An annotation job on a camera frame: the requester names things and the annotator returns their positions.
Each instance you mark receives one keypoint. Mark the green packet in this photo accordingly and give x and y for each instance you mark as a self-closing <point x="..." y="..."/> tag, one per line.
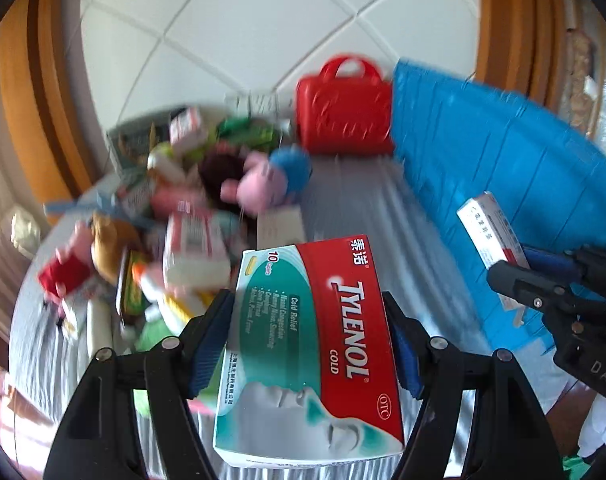
<point x="248" y="132"/>

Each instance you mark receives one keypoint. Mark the clear plastic bag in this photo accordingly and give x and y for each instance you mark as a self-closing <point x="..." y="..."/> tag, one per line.
<point x="25" y="230"/>

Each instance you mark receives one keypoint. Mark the blue plastic crate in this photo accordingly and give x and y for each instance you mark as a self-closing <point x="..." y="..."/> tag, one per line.
<point x="458" y="135"/>

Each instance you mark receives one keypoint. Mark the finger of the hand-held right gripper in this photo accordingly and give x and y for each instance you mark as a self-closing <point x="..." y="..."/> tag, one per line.
<point x="548" y="262"/>
<point x="523" y="282"/>

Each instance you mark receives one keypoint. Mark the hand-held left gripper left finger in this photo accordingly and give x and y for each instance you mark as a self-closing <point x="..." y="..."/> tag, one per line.
<point x="210" y="345"/>

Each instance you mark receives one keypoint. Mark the beige curtain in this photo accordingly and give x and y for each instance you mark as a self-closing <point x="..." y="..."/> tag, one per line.
<point x="3" y="240"/>

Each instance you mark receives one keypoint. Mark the white wall socket panel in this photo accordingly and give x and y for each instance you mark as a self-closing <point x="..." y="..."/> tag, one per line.
<point x="253" y="104"/>

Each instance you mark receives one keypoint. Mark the white bottle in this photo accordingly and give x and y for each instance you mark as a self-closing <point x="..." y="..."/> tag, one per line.
<point x="99" y="327"/>

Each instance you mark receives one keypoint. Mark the red and teal medicine box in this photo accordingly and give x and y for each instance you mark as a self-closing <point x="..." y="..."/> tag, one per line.
<point x="333" y="360"/>

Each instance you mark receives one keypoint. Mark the pig plush in blue shirt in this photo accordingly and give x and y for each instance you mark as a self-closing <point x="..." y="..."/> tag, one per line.
<point x="273" y="180"/>

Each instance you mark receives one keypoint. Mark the person's white clothing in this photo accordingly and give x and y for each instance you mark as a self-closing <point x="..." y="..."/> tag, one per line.
<point x="603" y="430"/>

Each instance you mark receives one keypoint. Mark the black framed box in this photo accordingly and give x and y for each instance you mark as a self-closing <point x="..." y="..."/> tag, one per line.
<point x="133" y="140"/>

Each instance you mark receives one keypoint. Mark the wooden frame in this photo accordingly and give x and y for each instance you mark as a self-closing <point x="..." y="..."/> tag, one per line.
<point x="38" y="85"/>
<point x="518" y="35"/>

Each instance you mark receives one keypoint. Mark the green round toy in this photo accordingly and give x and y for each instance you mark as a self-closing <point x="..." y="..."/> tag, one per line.
<point x="165" y="162"/>

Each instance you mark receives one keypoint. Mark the red plastic toy case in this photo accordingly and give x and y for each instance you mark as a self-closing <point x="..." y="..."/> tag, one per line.
<point x="343" y="110"/>

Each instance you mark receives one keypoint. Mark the pink and white box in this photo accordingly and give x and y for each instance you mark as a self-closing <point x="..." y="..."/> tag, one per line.
<point x="188" y="127"/>

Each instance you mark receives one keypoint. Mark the dark brown plush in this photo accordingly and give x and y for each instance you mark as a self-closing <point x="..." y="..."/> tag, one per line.
<point x="220" y="175"/>

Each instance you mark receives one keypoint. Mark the pig plush in red dress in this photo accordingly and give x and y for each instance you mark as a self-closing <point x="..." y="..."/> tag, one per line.
<point x="65" y="270"/>

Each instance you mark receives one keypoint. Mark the white and red medicine box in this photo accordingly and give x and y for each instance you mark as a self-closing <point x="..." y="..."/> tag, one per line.
<point x="488" y="230"/>

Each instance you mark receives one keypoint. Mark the pink and white carton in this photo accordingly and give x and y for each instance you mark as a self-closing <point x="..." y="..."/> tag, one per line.
<point x="193" y="245"/>

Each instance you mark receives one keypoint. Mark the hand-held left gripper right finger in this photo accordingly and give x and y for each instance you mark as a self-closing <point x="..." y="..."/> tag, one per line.
<point x="408" y="355"/>

